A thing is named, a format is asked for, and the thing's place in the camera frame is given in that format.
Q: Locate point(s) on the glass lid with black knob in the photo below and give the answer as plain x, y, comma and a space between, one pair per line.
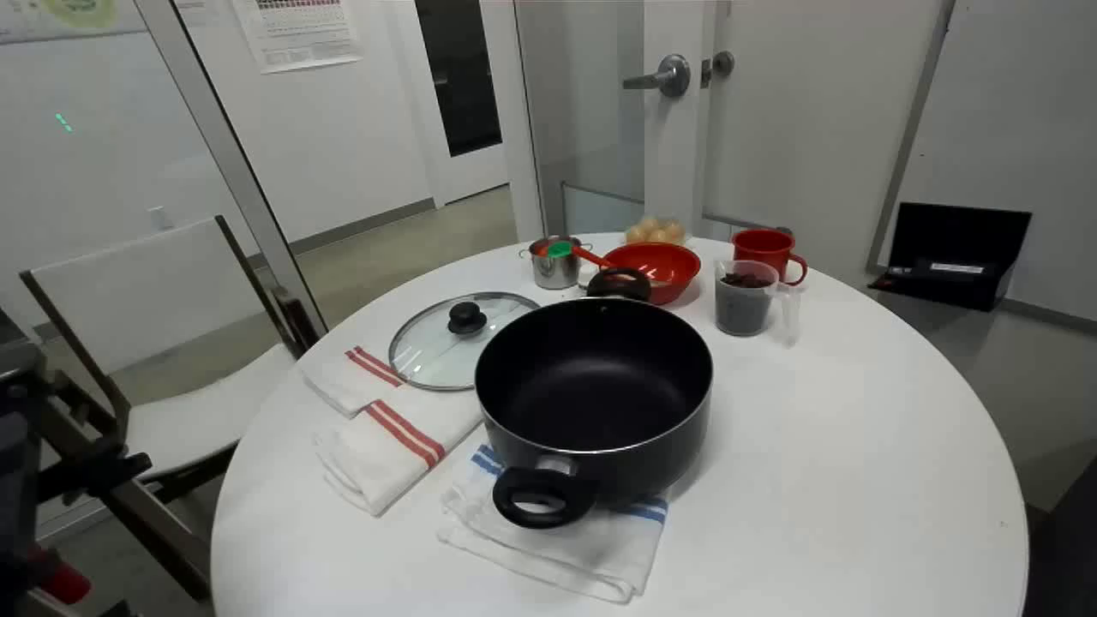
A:
431, 358

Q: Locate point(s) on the blue-striped white towel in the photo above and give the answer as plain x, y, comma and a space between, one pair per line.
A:
570, 558

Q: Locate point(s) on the white paper wall poster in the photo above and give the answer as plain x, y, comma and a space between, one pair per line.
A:
297, 33

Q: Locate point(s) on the clear measuring cup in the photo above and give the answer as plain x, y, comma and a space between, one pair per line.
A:
740, 307

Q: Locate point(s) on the white chair with dark frame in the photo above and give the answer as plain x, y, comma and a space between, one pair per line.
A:
139, 298

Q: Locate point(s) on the grey metal partition frame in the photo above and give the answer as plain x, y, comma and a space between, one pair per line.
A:
227, 161

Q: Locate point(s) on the wall poster with green print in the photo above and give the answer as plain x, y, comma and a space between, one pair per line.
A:
70, 14

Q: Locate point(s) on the black spoon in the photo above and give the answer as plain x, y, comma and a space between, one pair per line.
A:
623, 283

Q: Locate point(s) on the open black case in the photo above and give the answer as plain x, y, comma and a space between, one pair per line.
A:
962, 234

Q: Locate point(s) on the white door with dark window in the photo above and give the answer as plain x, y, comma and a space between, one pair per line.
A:
458, 173

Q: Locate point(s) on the red-striped white towel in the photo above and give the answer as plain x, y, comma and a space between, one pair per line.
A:
379, 463
332, 387

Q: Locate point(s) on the black tripod stand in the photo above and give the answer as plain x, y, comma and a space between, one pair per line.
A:
20, 456

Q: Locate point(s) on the black cooking pot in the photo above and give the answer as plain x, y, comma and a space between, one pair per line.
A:
594, 397

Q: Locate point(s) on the steel cup with colourful items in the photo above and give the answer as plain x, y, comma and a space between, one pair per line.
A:
553, 271

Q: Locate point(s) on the red mug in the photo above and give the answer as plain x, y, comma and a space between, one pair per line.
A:
762, 247

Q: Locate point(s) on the red bowl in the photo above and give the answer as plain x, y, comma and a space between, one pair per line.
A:
673, 271

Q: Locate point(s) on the silver door lock knob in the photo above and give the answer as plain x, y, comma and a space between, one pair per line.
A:
722, 63

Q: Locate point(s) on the pale yellow round food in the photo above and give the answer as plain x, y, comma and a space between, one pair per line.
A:
654, 230

